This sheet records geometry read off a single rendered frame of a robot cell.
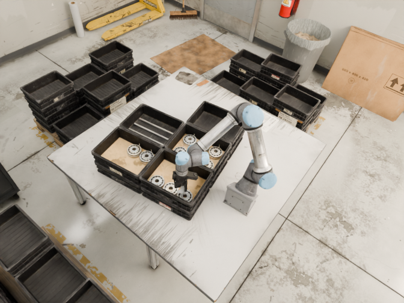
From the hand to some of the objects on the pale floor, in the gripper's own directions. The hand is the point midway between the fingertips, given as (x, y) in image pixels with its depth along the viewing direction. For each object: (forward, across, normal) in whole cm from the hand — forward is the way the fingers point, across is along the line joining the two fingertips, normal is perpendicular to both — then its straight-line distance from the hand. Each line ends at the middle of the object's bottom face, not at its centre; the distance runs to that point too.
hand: (184, 189), depth 198 cm
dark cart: (+90, -89, -166) cm, 209 cm away
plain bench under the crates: (+90, -46, +20) cm, 103 cm away
